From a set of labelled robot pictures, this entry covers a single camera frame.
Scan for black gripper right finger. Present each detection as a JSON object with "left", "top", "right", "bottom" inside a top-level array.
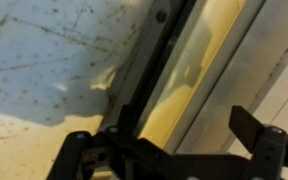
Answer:
[{"left": 228, "top": 105, "right": 288, "bottom": 180}]

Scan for white washing machine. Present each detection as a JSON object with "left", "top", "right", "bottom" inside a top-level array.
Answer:
[{"left": 0, "top": 0, "right": 288, "bottom": 180}]

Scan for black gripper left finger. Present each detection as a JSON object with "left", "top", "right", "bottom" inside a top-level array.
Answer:
[{"left": 46, "top": 104, "right": 142, "bottom": 180}]

